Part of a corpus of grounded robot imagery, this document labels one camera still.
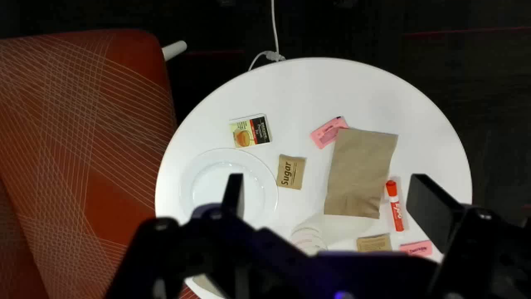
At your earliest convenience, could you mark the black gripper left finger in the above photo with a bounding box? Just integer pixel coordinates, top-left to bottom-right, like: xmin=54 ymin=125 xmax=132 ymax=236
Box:
xmin=105 ymin=173 xmax=356 ymax=299

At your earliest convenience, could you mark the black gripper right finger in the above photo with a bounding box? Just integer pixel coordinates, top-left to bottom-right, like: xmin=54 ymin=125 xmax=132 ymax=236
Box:
xmin=405 ymin=173 xmax=531 ymax=299

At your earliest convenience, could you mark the orange Expo marker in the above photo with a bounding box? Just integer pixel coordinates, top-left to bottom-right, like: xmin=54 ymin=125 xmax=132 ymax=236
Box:
xmin=385 ymin=178 xmax=407 ymax=233

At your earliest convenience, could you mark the pink sweetener packet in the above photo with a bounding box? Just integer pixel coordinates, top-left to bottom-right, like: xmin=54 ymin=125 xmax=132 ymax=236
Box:
xmin=399 ymin=239 xmax=435 ymax=259
xmin=309 ymin=115 xmax=351 ymax=150

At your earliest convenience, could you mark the orange black tea packet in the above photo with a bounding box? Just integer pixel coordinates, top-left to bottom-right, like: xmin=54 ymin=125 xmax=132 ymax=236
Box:
xmin=229 ymin=113 xmax=273 ymax=150

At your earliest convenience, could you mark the brown paper napkin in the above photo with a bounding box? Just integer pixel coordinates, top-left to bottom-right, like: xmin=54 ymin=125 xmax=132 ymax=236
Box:
xmin=322 ymin=126 xmax=400 ymax=219

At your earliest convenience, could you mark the white couch leg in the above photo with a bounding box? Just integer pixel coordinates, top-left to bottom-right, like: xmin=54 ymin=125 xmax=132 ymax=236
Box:
xmin=161 ymin=38 xmax=190 ymax=61

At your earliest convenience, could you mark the white cable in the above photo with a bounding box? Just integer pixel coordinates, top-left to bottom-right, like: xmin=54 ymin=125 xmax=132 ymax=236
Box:
xmin=248 ymin=0 xmax=288 ymax=71

